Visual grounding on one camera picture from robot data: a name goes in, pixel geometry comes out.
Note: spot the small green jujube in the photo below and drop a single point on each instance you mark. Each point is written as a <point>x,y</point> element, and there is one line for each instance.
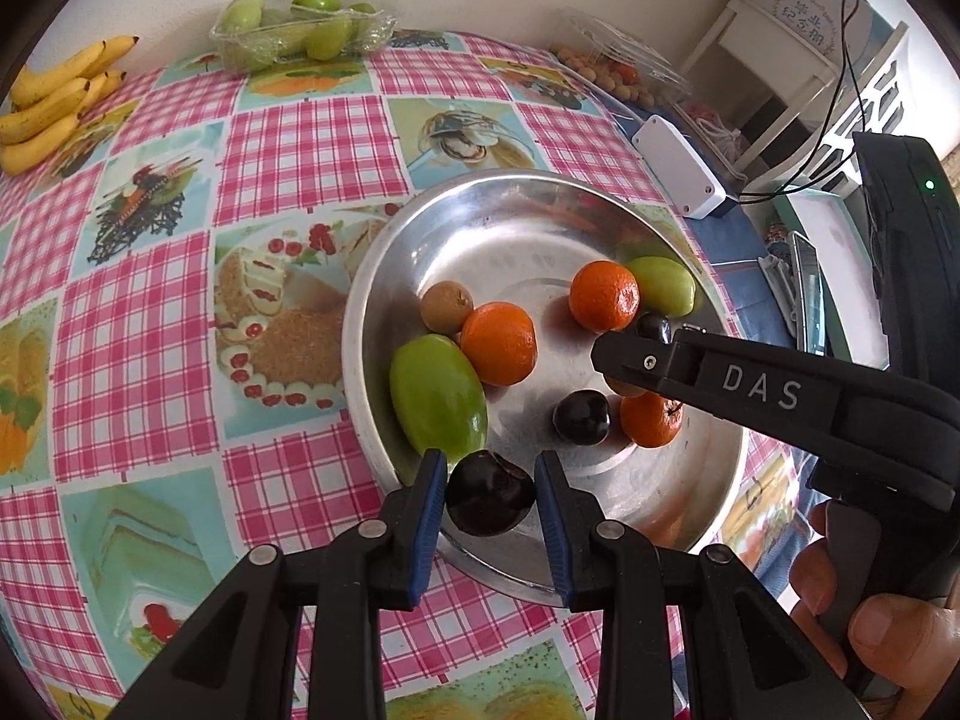
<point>664,285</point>

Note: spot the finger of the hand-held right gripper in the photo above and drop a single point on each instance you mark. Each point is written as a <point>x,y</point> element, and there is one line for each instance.
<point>750,390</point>

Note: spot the clear box of longans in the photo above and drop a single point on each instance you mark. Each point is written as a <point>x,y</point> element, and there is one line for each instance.
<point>600,75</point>

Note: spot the brown kiwi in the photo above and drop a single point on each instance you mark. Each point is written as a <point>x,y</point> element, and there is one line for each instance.
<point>446,306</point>

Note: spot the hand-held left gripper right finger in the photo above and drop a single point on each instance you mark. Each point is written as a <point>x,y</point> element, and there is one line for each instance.
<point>547,517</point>

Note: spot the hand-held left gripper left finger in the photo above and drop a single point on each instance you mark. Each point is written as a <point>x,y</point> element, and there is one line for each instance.
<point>429,510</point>

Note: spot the round metal bowl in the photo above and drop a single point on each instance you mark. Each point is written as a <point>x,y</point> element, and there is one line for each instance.
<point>525,240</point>

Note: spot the clear pack of green jujubes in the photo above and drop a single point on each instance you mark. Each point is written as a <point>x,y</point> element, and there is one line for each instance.
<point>322,37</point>

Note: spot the white plastic box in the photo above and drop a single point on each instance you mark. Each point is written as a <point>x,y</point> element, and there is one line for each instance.
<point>675,161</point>

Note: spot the white mesh bag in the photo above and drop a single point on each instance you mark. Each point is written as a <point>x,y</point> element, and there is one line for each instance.
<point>716,135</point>

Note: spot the pale green box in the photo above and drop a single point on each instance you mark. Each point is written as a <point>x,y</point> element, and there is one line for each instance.
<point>832,240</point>

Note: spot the dark smartphone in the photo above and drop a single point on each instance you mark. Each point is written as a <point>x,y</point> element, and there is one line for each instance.
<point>810,292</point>

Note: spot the person's right hand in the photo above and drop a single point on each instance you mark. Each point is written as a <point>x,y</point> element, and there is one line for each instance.
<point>900,637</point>

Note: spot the white shelf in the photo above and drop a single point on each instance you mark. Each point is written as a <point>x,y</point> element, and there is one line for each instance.
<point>720,22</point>

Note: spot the pink checked tablecloth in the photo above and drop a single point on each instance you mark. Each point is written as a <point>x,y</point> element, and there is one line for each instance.
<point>300,135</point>

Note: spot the large green jujube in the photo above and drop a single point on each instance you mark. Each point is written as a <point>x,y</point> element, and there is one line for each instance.
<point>437,394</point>

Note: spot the orange mandarin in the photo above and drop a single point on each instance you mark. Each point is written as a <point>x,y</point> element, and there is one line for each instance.
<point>604,296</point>
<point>651,418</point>
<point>499,343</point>

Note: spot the white printed card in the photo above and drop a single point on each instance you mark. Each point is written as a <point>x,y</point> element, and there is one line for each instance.
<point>802,7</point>

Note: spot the white slatted chair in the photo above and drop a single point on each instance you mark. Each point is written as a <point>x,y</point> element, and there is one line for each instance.
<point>881,90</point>

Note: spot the dark purple plum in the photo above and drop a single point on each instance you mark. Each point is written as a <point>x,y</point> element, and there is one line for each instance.
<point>652,326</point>
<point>491,493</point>
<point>581,416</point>

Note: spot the yellow banana bunch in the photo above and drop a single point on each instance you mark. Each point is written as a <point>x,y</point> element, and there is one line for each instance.
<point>45,120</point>

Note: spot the white phone stand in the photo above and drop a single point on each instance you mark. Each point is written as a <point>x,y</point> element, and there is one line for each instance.
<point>776,285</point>

